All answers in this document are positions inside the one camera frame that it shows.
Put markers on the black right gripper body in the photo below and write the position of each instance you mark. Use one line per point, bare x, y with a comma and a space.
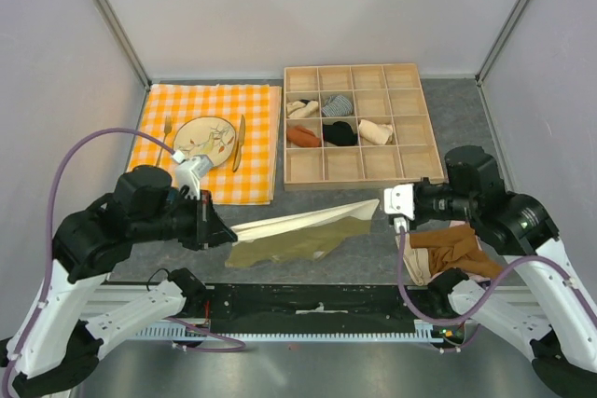
444, 202

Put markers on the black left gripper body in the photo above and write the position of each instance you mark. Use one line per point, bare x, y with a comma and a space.
179, 219

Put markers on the olive green white-band underwear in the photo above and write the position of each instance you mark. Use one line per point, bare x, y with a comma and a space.
308, 236

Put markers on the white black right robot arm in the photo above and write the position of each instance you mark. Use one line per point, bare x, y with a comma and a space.
561, 347

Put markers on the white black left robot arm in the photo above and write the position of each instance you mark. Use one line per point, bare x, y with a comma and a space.
61, 350

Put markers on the brown orange underwear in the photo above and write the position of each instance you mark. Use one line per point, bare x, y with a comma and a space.
456, 247

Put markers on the beige cream underwear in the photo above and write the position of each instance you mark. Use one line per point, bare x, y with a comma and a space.
416, 261

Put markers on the rolled cream underwear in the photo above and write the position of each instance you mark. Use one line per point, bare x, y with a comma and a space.
378, 134

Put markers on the rolled rust orange underwear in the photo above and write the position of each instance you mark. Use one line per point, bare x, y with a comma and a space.
303, 137

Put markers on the rolled grey striped underwear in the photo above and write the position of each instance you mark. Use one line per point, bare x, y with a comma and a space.
337, 105

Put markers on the rolled beige black underwear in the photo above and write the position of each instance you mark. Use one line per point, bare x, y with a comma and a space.
301, 109

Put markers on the orange white checkered tablecloth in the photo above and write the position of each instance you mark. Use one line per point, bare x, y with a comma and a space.
236, 126

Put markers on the floral ceramic plate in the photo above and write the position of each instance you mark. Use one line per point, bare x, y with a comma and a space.
214, 137

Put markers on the gold fork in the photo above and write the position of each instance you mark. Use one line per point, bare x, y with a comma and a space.
167, 129

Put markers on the gold knife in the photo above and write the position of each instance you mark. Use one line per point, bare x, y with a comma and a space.
239, 145

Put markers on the wooden compartment organizer box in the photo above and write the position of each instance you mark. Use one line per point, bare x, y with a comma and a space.
357, 126

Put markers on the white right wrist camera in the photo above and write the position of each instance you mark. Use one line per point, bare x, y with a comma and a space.
398, 205

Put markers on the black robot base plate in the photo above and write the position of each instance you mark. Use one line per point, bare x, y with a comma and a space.
302, 309

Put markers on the grey slotted cable duct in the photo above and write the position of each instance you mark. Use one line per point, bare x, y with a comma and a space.
168, 331

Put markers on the right aluminium frame post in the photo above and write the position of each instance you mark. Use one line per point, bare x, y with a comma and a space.
500, 42

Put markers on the aluminium frame post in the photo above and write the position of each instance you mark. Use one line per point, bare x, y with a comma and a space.
500, 42
123, 41

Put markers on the left aluminium frame post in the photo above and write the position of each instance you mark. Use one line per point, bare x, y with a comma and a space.
123, 41

